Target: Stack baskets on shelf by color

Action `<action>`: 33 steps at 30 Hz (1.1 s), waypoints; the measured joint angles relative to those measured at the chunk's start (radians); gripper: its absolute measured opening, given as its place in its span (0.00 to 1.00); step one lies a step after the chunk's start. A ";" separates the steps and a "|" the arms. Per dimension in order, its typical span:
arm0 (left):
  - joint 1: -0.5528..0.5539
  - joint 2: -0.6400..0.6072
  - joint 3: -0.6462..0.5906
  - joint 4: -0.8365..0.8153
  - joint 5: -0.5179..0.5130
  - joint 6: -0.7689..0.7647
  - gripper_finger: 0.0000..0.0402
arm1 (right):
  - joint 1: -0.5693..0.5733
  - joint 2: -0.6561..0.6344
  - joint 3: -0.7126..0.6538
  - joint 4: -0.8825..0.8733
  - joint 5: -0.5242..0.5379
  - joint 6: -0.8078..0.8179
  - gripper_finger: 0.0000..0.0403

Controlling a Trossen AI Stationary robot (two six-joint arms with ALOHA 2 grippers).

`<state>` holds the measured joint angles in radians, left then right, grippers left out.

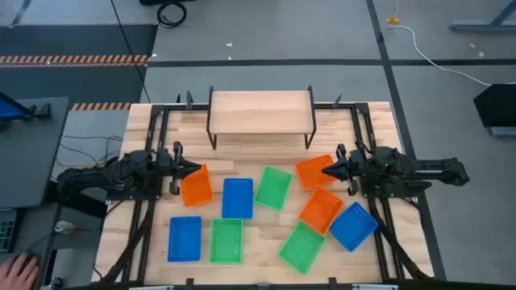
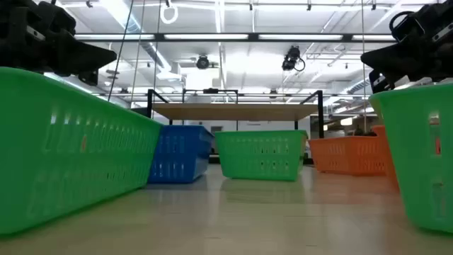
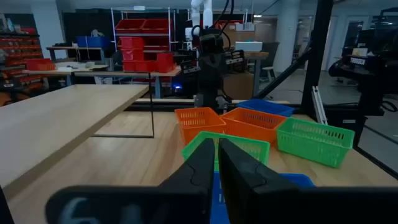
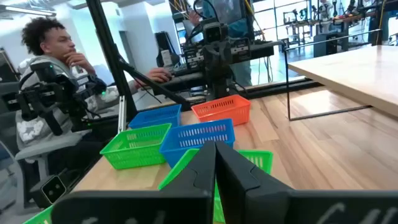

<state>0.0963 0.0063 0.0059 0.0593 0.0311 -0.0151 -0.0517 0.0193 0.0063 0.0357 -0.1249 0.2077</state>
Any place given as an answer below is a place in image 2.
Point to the black overhead camera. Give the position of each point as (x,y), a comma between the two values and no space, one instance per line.
(292,58)

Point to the blue plastic basket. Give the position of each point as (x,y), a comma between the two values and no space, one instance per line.
(184,152)

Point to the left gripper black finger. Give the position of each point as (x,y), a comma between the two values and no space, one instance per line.
(85,56)
(88,78)

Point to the green plastic basket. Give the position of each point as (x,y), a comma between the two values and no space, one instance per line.
(417,159)
(70,148)
(262,156)

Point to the orange plastic basket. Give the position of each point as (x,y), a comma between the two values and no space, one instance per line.
(347,156)
(391,166)

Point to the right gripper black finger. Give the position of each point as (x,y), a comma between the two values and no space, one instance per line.
(410,63)
(378,83)

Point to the round black ceiling fixture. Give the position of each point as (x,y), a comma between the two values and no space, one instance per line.
(202,62)

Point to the black aluminium rig frame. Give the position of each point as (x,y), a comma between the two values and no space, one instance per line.
(159,37)

